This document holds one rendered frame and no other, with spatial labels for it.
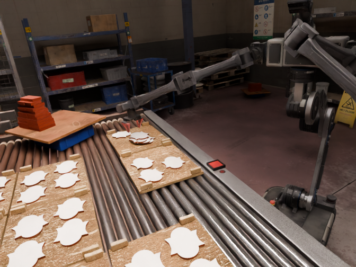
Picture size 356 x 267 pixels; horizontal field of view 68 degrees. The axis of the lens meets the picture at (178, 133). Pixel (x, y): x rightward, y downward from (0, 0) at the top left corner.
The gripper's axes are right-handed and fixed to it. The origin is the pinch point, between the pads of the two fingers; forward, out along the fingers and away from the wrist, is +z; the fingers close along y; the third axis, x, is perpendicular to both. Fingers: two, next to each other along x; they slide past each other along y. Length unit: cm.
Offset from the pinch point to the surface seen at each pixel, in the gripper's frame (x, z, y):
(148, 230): -69, 9, -56
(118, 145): 1.6, 7.5, -13.0
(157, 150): -26.0, 7.0, -4.7
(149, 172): -42, 6, -28
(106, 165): -10.6, 9.2, -32.2
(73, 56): 356, -15, 167
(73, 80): 350, 29, 155
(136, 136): -5.3, 3.4, -2.4
